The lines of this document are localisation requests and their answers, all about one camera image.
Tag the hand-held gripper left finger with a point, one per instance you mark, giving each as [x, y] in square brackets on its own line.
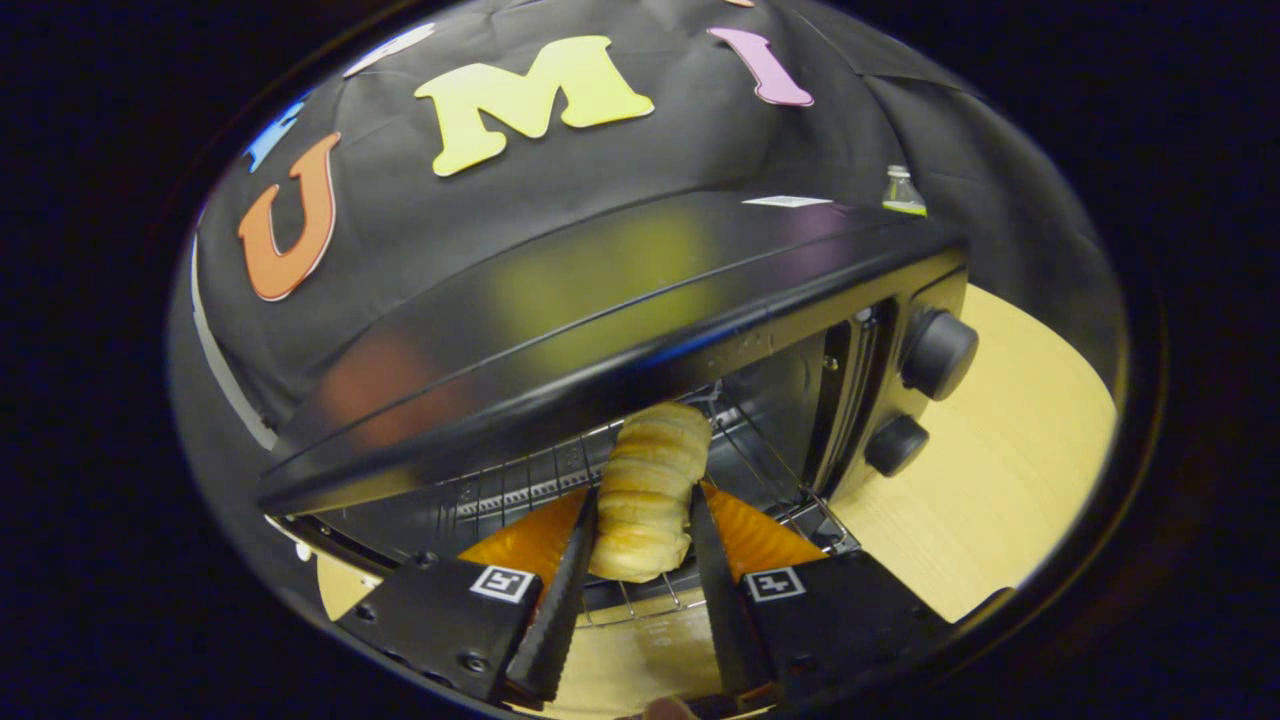
[560, 620]

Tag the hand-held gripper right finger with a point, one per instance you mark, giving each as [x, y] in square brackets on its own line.
[722, 610]

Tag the golden ridged bread roll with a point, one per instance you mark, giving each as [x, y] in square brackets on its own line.
[650, 480]

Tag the black toaster oven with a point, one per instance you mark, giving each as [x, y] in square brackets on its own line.
[600, 300]

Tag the green label drink bottle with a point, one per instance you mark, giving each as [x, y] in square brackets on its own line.
[903, 195]

